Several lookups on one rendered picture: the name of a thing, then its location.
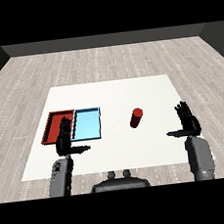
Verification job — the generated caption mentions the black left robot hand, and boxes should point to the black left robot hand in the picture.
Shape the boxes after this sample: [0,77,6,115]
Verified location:
[52,113,92,157]

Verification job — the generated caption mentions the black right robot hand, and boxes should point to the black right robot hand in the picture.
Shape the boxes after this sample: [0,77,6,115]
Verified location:
[162,99,202,141]

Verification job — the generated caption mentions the red shallow open box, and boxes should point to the red shallow open box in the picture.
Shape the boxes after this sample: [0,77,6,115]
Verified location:
[37,109,79,147]

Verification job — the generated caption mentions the light blue shallow open box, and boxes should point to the light blue shallow open box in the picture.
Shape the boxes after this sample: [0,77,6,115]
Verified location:
[67,107,105,143]

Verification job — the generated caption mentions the red can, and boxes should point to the red can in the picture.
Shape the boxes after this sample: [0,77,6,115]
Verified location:
[127,107,145,129]

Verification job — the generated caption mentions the dark grey robot body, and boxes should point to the dark grey robot body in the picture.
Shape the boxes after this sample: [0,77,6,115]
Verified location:
[89,167,152,194]

